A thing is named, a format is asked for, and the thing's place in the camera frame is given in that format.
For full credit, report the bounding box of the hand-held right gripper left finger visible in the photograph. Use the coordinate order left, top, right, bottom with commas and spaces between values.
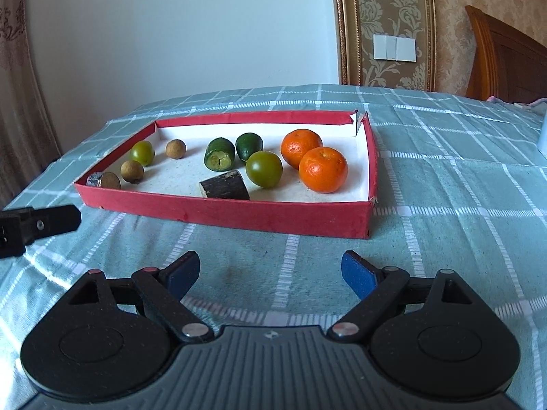
68, 250, 214, 343

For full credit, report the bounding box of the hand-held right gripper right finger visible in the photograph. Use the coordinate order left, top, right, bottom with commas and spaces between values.
327, 250, 473, 343

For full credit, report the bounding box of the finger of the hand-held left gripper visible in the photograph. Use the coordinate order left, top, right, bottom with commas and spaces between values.
0, 204, 82, 259

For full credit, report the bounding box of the black sushi roll toy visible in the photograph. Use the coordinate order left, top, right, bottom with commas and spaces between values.
86, 172, 121, 189

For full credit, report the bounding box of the brown longan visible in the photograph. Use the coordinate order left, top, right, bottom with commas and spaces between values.
120, 160, 145, 184

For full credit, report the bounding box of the red cardboard box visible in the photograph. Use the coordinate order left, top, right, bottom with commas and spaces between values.
74, 110, 379, 240

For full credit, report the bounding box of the small green tomato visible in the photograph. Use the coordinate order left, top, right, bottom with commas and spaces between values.
130, 140, 155, 167

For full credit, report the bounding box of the orange mandarin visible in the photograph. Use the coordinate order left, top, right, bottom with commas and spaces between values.
280, 129, 323, 169
298, 146, 348, 194

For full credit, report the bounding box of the small orange object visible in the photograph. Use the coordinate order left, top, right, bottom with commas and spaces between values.
165, 139, 187, 160

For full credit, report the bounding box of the green cucumber piece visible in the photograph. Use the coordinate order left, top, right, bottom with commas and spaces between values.
235, 132, 263, 162
204, 137, 237, 172

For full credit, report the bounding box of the large green tomato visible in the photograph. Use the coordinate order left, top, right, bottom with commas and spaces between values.
245, 150, 283, 189

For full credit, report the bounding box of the brown patterned curtain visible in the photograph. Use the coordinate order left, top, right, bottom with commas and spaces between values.
0, 0, 63, 199

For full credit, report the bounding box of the teal checked cloth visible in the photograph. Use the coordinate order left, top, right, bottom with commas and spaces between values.
0, 83, 547, 410

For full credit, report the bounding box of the pink cloth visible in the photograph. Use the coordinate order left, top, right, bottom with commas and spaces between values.
485, 95, 547, 107

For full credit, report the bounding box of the white electric kettle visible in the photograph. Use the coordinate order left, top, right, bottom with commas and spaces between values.
537, 113, 547, 158

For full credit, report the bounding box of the wooden headboard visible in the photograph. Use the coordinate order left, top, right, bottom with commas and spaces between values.
464, 5, 547, 103

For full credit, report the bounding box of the gold framed wallpaper panel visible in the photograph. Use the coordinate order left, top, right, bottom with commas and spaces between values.
329, 0, 437, 91

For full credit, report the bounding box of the white wall switch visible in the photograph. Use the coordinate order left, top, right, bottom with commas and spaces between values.
373, 33, 416, 62

